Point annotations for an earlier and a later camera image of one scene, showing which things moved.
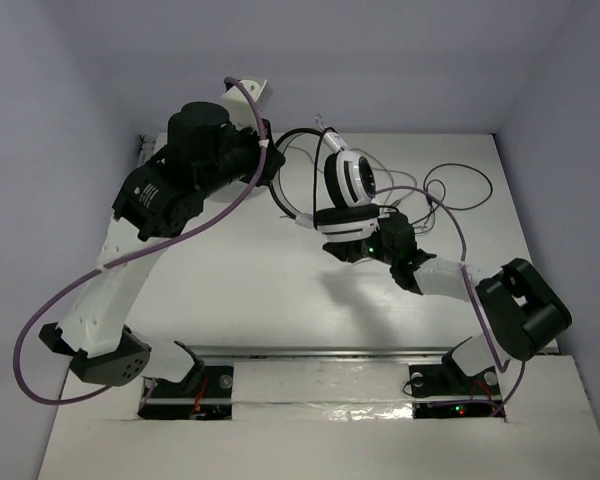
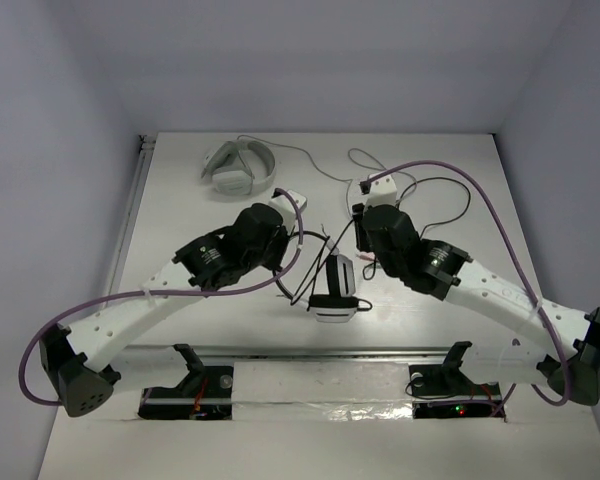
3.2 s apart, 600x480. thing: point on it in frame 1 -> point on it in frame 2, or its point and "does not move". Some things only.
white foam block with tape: (321, 391) does not move
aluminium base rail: (321, 352) does not move
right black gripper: (346, 251) -> (363, 242)
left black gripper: (264, 163) -> (280, 248)
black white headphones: (351, 180) -> (339, 305)
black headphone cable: (424, 183) -> (400, 200)
